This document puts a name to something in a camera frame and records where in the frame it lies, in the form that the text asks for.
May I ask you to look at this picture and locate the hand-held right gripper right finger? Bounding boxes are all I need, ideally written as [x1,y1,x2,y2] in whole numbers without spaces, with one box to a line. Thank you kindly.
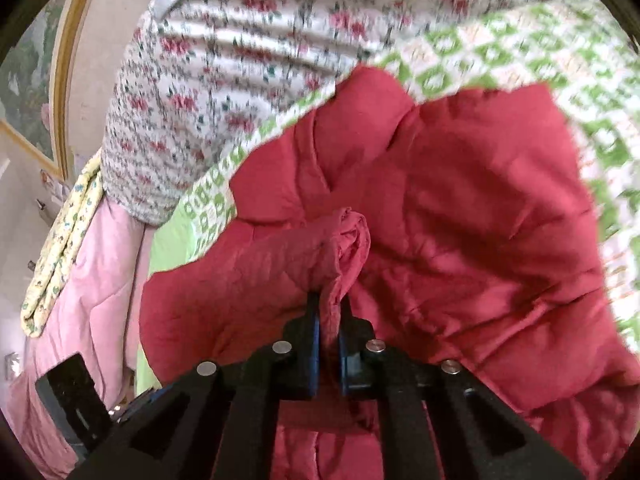
[339,304,587,480]

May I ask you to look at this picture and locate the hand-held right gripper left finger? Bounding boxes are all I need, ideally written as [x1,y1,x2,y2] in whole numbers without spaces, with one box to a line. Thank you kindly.
[65,292,322,480]

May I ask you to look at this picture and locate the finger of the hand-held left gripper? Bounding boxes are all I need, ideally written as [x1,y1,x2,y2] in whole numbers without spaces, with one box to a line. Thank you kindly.
[35,352,166,461]

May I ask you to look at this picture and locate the red quilted jacket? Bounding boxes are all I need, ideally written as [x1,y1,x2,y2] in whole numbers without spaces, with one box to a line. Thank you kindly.
[139,66,640,480]

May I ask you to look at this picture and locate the pink quilt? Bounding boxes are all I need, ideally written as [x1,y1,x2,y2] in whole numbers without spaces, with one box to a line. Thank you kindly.
[0,200,157,479]

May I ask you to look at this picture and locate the yellow patterned blanket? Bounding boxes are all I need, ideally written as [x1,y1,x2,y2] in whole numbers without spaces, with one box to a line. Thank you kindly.
[21,152,106,338]

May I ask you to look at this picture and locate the floral bed sheet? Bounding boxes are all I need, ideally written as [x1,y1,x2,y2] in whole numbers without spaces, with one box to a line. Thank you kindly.
[102,0,596,226]

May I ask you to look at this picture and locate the green patterned blanket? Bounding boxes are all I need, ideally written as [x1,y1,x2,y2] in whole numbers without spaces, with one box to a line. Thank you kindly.
[135,0,640,396]

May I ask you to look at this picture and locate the gold framed wall painting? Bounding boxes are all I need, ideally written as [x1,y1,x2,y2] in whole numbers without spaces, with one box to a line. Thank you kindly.
[0,0,108,181]

